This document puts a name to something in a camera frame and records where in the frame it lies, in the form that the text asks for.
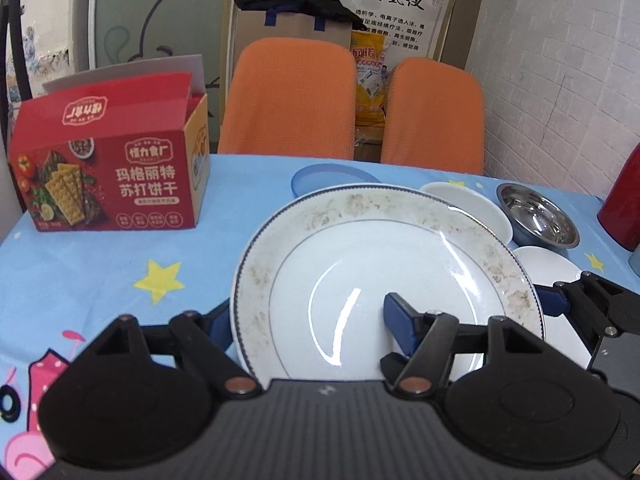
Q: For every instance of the orange chair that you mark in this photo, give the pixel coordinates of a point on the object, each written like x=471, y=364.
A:
x=432, y=115
x=287, y=100

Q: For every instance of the blue plastic bowl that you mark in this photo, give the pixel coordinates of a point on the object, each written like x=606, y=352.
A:
x=320, y=180

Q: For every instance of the stainless steel bowl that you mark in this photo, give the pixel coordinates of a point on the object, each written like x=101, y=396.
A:
x=537, y=215

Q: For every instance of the large floral rim plate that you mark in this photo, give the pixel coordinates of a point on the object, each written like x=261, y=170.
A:
x=350, y=260

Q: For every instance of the yellow plastic bag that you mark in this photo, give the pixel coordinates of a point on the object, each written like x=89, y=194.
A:
x=370, y=75

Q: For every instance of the brown paper bag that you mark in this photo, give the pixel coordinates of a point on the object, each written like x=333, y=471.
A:
x=295, y=27

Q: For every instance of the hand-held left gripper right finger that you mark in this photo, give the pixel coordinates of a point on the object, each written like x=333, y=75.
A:
x=400, y=320

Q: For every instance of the blue cartoon tablecloth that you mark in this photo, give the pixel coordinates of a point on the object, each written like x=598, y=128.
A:
x=125, y=265

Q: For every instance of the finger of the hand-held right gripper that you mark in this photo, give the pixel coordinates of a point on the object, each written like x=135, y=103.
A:
x=555, y=301

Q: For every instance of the framed text poster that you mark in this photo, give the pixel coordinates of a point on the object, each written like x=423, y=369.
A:
x=400, y=5

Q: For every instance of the red cracker box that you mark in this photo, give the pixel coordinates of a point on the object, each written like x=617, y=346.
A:
x=115, y=180

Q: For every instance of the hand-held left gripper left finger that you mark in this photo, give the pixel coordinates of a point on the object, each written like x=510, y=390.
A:
x=220, y=322

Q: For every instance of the red thermos flask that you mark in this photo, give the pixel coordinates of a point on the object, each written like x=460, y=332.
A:
x=622, y=200

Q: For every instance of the glass door with cat drawing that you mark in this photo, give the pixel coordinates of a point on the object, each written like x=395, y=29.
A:
x=155, y=15

